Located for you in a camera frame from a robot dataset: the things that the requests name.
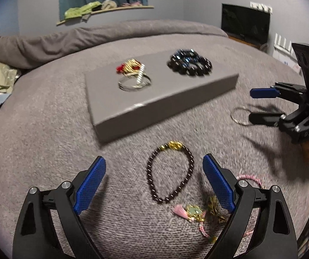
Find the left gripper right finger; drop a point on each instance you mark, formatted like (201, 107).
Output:
(273, 236)

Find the green cloth on sill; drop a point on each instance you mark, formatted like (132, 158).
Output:
(86, 9)

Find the beige cloth on sill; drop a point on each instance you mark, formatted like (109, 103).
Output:
(109, 4)

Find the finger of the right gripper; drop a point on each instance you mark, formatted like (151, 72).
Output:
(264, 93)
(265, 118)

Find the white wall hooks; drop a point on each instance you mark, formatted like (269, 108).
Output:
(261, 7)

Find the wooden window sill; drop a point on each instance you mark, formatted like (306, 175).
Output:
(123, 8)

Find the grey flat box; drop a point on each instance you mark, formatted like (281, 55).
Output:
(116, 113)

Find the white router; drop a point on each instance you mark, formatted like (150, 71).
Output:
(284, 46)

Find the thin silver ring bangle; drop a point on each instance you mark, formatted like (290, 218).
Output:
(240, 115)

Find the black television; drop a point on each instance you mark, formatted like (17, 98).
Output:
(245, 23)

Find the grey duvet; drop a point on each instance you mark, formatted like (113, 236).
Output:
(28, 53)

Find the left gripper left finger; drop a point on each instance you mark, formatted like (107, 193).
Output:
(35, 235)

